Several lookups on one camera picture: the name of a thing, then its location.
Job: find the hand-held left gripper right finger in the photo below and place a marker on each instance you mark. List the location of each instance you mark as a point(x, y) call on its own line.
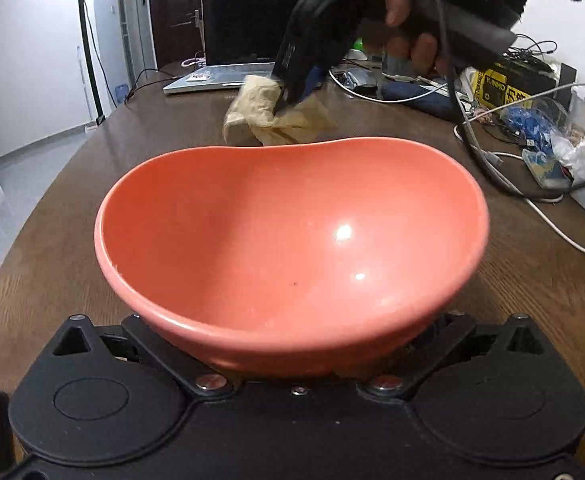
point(432, 355)

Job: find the person's right hand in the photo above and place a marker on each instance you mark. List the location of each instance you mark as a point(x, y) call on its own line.
point(402, 10)

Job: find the pink footed bowl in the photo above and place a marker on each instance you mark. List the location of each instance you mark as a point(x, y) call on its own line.
point(272, 260)

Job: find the dark brown door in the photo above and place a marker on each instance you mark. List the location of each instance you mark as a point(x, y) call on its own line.
point(182, 10)

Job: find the bag of blue parts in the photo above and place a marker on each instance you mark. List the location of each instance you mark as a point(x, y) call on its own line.
point(534, 127)

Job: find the small blue yellow packet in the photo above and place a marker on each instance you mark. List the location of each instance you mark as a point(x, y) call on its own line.
point(544, 167)

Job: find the grey computer mouse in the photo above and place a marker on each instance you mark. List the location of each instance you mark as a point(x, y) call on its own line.
point(360, 79)

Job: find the flat black slab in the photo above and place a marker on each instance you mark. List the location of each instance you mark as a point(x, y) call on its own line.
point(567, 80)

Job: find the dark blue case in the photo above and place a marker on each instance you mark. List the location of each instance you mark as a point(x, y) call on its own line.
point(417, 100)

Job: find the beige cloth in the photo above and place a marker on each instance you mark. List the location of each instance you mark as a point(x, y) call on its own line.
point(257, 105)

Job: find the black tripod light stand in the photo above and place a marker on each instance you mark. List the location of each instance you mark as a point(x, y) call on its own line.
point(85, 35)

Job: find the silver laptop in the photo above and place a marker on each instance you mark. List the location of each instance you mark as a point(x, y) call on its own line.
point(237, 20)

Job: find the yellow and black box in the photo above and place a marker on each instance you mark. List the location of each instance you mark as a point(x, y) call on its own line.
point(512, 87)

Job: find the green box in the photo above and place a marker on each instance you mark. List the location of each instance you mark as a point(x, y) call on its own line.
point(356, 45)

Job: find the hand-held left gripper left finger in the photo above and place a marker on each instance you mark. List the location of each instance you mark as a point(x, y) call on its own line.
point(162, 350)

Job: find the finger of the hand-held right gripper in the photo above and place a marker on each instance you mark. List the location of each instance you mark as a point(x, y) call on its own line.
point(287, 90)
point(314, 78)

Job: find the blue water bottle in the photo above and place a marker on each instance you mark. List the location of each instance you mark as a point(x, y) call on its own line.
point(121, 94)

